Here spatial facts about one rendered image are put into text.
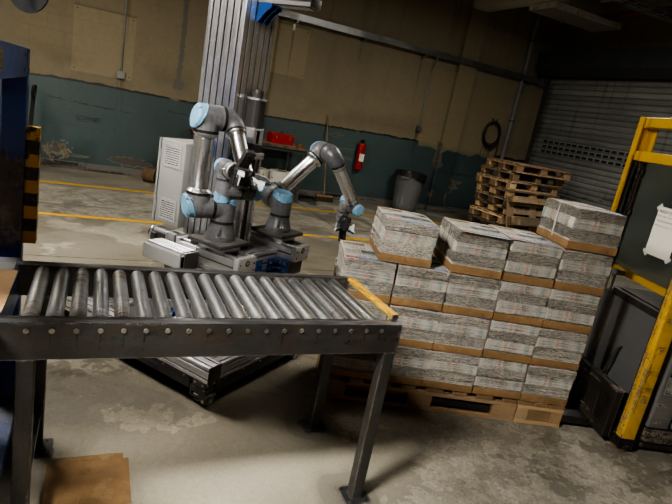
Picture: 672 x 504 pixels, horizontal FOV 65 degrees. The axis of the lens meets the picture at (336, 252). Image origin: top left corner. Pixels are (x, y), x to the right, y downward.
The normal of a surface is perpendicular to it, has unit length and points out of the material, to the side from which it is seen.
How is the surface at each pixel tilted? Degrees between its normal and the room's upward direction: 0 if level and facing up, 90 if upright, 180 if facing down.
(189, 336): 90
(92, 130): 90
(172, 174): 90
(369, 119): 90
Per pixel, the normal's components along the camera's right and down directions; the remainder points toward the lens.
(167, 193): -0.50, 0.13
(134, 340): 0.39, 0.30
